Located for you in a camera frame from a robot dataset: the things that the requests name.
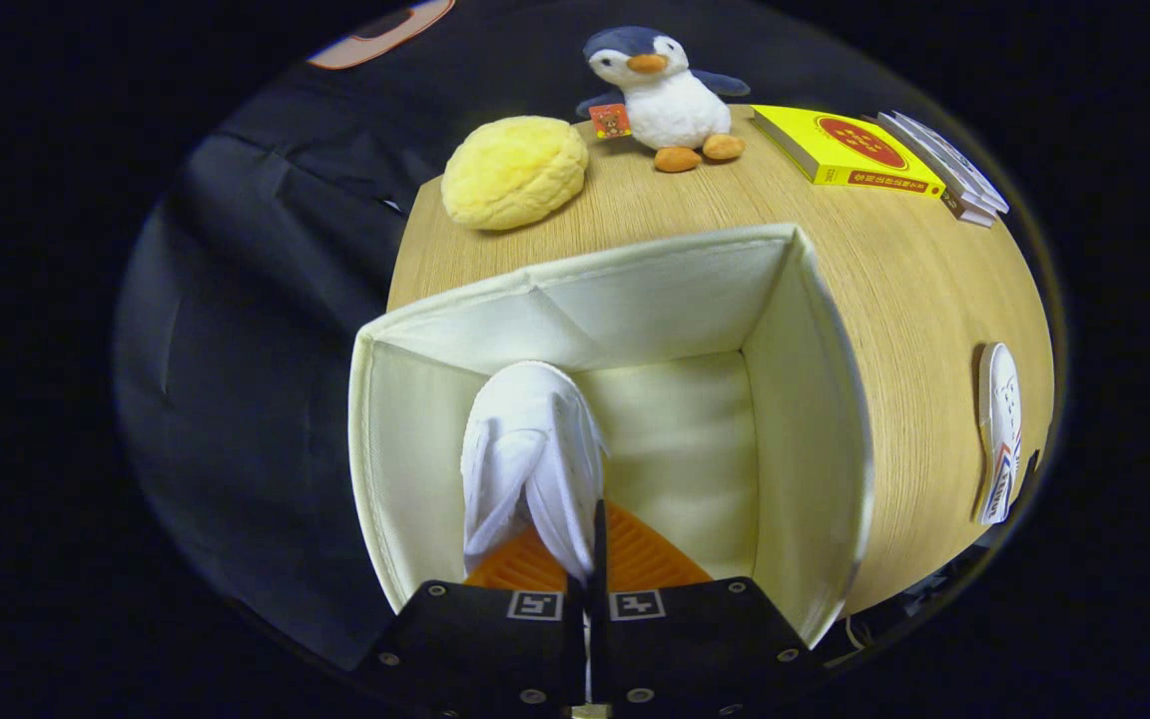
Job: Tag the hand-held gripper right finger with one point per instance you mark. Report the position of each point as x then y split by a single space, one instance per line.
695 649

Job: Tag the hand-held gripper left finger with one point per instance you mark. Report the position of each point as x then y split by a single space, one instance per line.
475 649

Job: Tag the penguin plush toy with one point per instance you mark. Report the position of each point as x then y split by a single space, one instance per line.
670 105

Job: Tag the white illustrated book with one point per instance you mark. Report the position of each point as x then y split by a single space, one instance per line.
954 155

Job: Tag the yellow plush bun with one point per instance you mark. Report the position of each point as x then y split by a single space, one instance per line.
515 170

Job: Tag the yellow book red circle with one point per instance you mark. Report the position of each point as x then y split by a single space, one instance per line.
850 145

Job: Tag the plain white book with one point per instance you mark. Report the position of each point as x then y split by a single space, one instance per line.
974 203

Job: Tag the cream fabric storage box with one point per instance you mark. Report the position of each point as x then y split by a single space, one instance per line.
675 290

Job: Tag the white striped canvas shoe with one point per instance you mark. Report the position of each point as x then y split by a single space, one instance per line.
535 439
999 419

